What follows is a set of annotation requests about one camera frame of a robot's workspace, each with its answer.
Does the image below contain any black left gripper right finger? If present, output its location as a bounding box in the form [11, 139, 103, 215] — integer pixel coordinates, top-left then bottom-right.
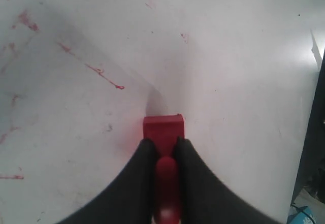
[172, 136, 257, 224]

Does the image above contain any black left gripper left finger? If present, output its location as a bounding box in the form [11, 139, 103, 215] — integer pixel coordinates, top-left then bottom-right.
[60, 139, 158, 223]

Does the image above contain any red rubber stamp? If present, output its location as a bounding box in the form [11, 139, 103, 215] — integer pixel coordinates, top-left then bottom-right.
[143, 114, 185, 223]

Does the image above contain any blue object on floor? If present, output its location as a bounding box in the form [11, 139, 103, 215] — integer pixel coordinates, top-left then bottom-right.
[287, 204, 317, 224]

